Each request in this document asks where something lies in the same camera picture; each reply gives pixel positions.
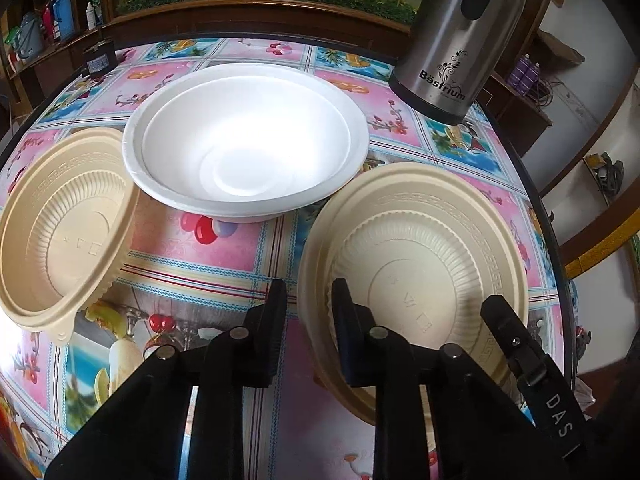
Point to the printed fruit tablecloth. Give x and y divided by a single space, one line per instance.
210 270

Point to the purple bottle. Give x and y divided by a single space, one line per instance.
534 75
520 72

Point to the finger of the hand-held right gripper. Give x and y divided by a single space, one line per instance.
507 332

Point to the red bottle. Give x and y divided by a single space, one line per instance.
48 22

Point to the small black charger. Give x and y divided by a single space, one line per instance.
98 62

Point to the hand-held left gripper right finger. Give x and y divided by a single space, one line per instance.
345 320

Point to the beige plastic bowl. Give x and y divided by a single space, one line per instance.
65 240
415 260

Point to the white spray bottle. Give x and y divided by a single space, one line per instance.
91 16

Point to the stainless steel thermos jug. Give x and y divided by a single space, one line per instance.
450 35

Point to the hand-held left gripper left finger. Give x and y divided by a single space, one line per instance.
272 320

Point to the grey blue plastic jug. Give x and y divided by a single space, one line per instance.
30 35

